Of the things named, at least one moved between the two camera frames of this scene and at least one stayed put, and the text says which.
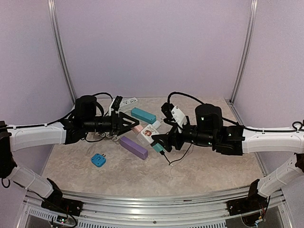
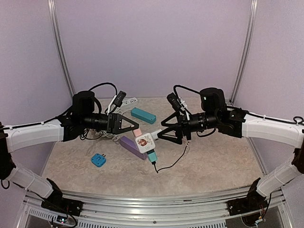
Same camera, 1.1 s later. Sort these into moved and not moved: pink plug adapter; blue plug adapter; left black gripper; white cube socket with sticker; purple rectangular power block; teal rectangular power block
Moved: white cube socket with sticker; pink plug adapter
Not moved: blue plug adapter; left black gripper; purple rectangular power block; teal rectangular power block
